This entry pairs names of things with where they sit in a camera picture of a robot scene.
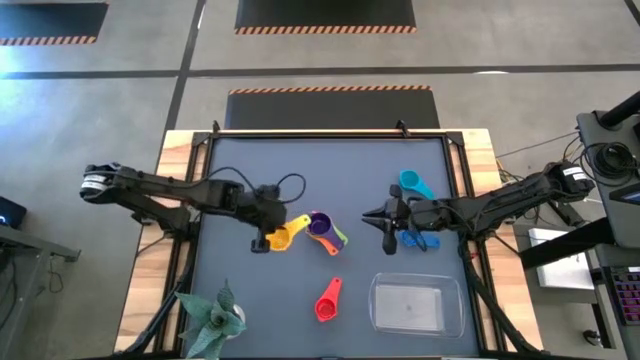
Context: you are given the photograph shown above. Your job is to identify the black device with blue light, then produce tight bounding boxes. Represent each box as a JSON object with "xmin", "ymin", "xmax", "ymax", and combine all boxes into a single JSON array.
[{"xmin": 0, "ymin": 195, "xmax": 28, "ymax": 230}]

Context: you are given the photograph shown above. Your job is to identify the black round pole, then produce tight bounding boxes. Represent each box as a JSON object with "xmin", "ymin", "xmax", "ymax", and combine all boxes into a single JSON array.
[{"xmin": 598, "ymin": 90, "xmax": 640, "ymax": 129}]

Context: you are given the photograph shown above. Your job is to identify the dark tablet screen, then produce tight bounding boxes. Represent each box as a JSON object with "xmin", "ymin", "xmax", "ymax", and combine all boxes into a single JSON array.
[{"xmin": 608, "ymin": 181, "xmax": 640, "ymax": 206}]

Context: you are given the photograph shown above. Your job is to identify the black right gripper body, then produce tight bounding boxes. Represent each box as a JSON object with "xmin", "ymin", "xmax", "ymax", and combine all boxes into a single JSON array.
[{"xmin": 382, "ymin": 196, "xmax": 421, "ymax": 236}]

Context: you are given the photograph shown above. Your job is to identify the clear plastic basket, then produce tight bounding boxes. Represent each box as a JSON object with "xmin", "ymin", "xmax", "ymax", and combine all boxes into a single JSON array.
[{"xmin": 368, "ymin": 272, "xmax": 466, "ymax": 339}]

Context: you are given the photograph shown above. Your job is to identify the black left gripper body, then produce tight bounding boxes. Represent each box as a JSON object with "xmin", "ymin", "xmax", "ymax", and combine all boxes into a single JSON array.
[{"xmin": 238, "ymin": 183, "xmax": 290, "ymax": 233}]

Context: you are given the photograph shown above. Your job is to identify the red measuring cup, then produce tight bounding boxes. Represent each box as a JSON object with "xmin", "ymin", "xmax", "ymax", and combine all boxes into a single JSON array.
[{"xmin": 314, "ymin": 276, "xmax": 344, "ymax": 324}]

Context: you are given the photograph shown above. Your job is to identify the black aluminium rig frame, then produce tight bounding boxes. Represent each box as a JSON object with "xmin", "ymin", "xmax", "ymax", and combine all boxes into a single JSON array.
[{"xmin": 114, "ymin": 119, "xmax": 549, "ymax": 360}]

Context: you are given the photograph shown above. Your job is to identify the backlit black keyboard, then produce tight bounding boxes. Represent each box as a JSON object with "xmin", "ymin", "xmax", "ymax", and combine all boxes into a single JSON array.
[{"xmin": 603, "ymin": 266, "xmax": 640, "ymax": 327}]

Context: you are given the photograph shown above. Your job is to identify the yellow measuring cup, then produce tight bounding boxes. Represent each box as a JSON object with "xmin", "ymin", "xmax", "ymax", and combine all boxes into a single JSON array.
[{"xmin": 264, "ymin": 213, "xmax": 312, "ymax": 252}]

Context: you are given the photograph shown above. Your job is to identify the coiled black cables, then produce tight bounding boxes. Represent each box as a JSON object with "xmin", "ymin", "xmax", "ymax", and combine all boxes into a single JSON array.
[{"xmin": 581, "ymin": 141, "xmax": 640, "ymax": 182}]

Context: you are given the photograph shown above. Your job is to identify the black crossbar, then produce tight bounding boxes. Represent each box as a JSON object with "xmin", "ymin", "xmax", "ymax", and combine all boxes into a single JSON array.
[{"xmin": 518, "ymin": 216, "xmax": 617, "ymax": 271}]

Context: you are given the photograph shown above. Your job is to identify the blue measuring cup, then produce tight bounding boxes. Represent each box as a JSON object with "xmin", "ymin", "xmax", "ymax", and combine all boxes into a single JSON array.
[{"xmin": 398, "ymin": 229, "xmax": 442, "ymax": 251}]

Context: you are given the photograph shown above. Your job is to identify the grey table mat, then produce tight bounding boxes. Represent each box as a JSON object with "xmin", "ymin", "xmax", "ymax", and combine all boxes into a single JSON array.
[{"xmin": 191, "ymin": 137, "xmax": 482, "ymax": 359}]

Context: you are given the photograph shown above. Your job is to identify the white box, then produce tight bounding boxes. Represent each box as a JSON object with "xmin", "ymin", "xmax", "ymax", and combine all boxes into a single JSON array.
[{"xmin": 528, "ymin": 227, "xmax": 597, "ymax": 291}]

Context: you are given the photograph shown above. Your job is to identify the teal measuring cup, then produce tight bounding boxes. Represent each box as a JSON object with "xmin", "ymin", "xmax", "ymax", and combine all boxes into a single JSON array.
[{"xmin": 398, "ymin": 169, "xmax": 436, "ymax": 201}]

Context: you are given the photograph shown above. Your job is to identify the grey side desk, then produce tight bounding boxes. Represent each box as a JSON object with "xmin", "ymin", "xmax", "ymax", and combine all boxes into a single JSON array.
[{"xmin": 574, "ymin": 109, "xmax": 640, "ymax": 251}]

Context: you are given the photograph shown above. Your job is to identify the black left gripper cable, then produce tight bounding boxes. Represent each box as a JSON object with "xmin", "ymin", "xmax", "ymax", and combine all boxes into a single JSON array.
[{"xmin": 204, "ymin": 166, "xmax": 307, "ymax": 205}]

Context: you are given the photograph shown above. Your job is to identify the black striped-edge floor mat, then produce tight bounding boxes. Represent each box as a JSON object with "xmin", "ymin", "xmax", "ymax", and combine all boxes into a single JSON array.
[
  {"xmin": 234, "ymin": 0, "xmax": 418, "ymax": 35},
  {"xmin": 0, "ymin": 2, "xmax": 110, "ymax": 46},
  {"xmin": 224, "ymin": 84, "xmax": 441, "ymax": 130}
]

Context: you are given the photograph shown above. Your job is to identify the green artificial plant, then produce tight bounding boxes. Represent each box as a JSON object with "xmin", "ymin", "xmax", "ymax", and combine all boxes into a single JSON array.
[{"xmin": 174, "ymin": 278, "xmax": 248, "ymax": 360}]

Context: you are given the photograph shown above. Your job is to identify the dark metal stand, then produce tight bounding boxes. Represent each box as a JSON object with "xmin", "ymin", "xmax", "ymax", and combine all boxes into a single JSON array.
[{"xmin": 0, "ymin": 224, "xmax": 82, "ymax": 360}]

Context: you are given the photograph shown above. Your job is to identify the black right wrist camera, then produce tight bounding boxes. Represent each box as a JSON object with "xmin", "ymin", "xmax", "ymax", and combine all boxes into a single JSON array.
[{"xmin": 381, "ymin": 230, "xmax": 399, "ymax": 257}]

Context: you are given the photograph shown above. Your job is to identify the purple measuring cup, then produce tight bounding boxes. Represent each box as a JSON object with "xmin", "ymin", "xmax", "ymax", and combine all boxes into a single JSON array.
[{"xmin": 307, "ymin": 211, "xmax": 346, "ymax": 251}]

